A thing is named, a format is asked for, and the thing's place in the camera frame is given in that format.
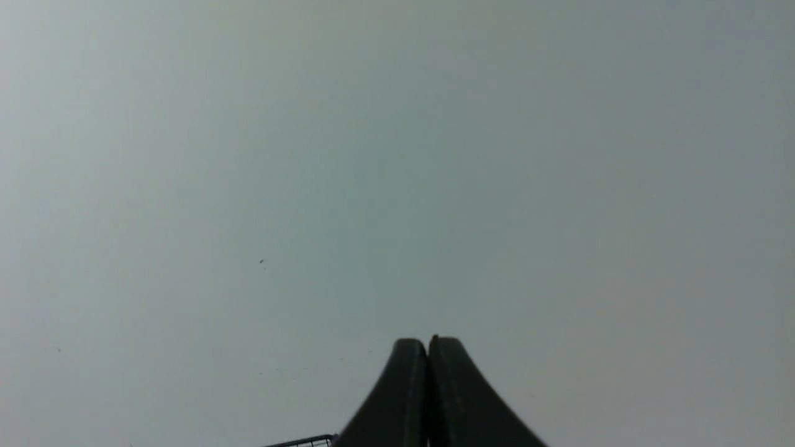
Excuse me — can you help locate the black wire mesh rack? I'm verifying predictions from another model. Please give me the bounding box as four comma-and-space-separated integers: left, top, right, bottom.
266, 433, 340, 447

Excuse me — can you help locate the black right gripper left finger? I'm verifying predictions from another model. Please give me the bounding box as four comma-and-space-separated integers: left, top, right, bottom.
333, 338, 428, 446

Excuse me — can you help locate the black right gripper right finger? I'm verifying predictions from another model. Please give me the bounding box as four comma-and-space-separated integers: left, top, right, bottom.
429, 335, 546, 446

